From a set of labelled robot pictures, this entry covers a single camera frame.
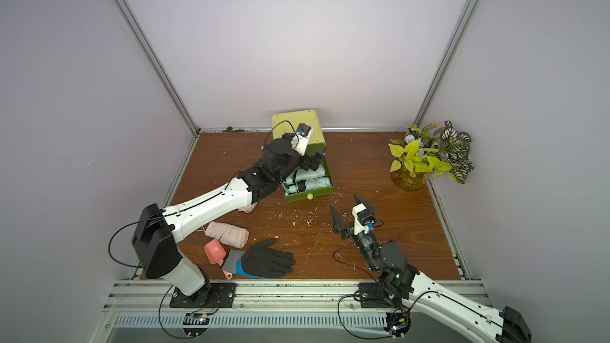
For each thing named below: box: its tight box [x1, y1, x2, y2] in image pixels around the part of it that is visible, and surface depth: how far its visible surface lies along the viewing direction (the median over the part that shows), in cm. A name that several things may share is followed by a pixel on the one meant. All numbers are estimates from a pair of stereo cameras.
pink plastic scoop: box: [204, 238, 234, 280], surface depth 82 cm
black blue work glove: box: [221, 238, 296, 279], surface depth 80 cm
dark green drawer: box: [281, 152, 335, 203], surface depth 87 cm
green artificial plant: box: [389, 120, 475, 185], surface depth 83 cm
